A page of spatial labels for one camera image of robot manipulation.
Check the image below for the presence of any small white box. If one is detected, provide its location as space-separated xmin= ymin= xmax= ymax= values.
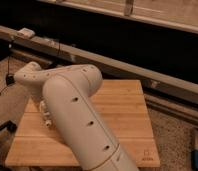
xmin=17 ymin=28 xmax=35 ymax=38

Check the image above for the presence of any wooden cutting board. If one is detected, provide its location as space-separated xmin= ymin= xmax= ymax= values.
xmin=5 ymin=80 xmax=160 ymax=167

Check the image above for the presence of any white plastic bottle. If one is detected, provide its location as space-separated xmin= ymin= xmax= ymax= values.
xmin=39 ymin=101 xmax=52 ymax=128

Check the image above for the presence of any long wooden beam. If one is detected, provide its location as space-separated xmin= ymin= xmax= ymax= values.
xmin=0 ymin=26 xmax=198 ymax=105

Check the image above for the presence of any black bar on floor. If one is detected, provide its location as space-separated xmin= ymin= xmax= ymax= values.
xmin=0 ymin=120 xmax=17 ymax=133

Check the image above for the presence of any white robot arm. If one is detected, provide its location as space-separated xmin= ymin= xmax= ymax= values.
xmin=14 ymin=62 xmax=139 ymax=171

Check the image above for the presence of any black cable with plug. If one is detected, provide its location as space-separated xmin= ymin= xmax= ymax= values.
xmin=0 ymin=39 xmax=17 ymax=99

